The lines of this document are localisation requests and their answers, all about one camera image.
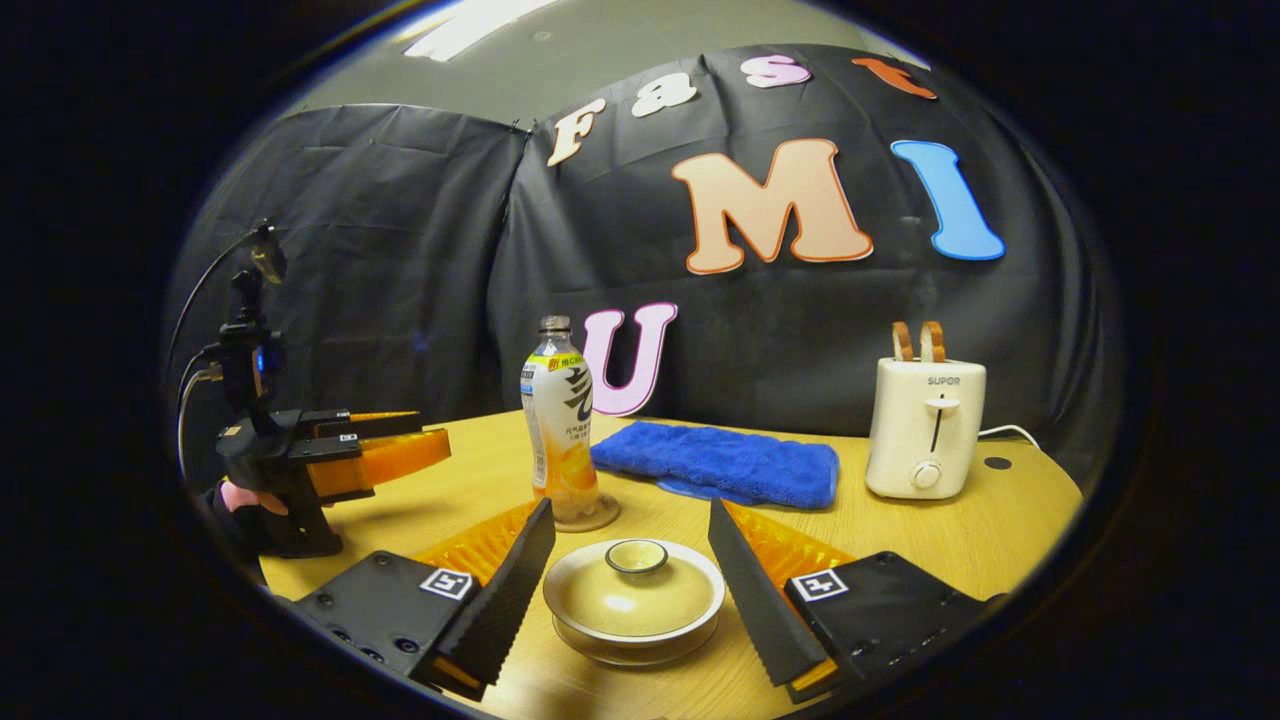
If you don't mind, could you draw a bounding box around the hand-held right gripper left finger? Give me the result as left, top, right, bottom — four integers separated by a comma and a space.
295, 497, 557, 703

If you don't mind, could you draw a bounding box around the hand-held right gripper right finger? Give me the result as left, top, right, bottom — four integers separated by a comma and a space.
707, 497, 1006, 705

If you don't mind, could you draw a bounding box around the white porcelain teacup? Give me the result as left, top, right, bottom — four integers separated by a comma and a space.
543, 540, 727, 653

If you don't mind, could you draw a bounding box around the beige teacup lid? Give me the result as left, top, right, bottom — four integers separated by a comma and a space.
556, 538, 713, 637

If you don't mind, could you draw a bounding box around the round cork coaster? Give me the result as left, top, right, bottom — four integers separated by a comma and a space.
548, 495, 622, 534

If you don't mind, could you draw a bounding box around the clear plastic water bottle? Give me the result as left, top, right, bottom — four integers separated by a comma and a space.
520, 316, 601, 526

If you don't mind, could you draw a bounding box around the blue folded towel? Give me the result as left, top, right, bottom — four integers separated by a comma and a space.
590, 420, 841, 511

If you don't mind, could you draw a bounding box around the black backdrop cloth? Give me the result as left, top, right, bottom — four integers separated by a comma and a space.
165, 42, 1126, 491

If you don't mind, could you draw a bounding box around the cream toaster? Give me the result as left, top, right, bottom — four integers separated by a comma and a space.
865, 358, 988, 501

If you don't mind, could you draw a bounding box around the white power cable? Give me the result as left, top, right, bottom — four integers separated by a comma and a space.
977, 424, 1043, 453

